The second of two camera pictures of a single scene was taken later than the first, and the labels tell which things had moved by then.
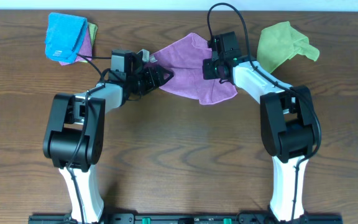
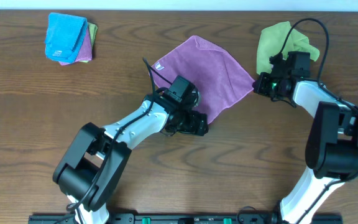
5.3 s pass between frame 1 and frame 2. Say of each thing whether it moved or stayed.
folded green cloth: stayed
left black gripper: moved
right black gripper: moved
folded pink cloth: stayed
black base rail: stayed
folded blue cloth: stayed
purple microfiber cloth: moved
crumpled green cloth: stayed
